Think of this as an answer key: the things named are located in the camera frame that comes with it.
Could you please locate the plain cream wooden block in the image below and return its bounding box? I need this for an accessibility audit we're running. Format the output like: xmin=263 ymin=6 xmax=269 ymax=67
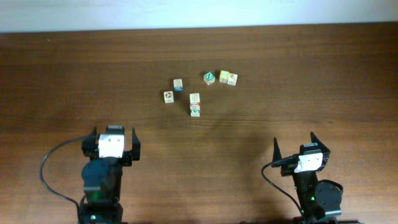
xmin=190 ymin=93 xmax=200 ymax=103

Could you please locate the white back board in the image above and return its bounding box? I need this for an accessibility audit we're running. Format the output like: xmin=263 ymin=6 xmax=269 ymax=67
xmin=1 ymin=0 xmax=397 ymax=33

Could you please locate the green N wooden block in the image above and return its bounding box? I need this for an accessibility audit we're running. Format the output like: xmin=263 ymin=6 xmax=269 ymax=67
xmin=203 ymin=72 xmax=215 ymax=85

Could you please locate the yellow W wooden block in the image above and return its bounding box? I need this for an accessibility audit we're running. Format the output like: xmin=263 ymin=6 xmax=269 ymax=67
xmin=227 ymin=73 xmax=238 ymax=86

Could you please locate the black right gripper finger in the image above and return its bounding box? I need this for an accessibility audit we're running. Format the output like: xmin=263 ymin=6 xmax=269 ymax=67
xmin=272 ymin=138 xmax=282 ymax=163
xmin=310 ymin=131 xmax=330 ymax=154

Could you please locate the yellow J wooden block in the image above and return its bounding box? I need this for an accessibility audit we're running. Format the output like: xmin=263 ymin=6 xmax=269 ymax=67
xmin=219 ymin=70 xmax=229 ymax=83

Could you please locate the soccer ball wooden block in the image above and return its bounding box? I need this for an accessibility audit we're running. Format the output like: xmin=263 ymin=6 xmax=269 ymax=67
xmin=164 ymin=91 xmax=174 ymax=103

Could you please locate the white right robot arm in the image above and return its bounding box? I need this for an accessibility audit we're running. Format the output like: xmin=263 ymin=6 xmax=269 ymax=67
xmin=271 ymin=133 xmax=343 ymax=223

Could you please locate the pretzel picture wooden block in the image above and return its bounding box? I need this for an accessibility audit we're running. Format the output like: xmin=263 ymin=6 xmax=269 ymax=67
xmin=173 ymin=79 xmax=183 ymax=91

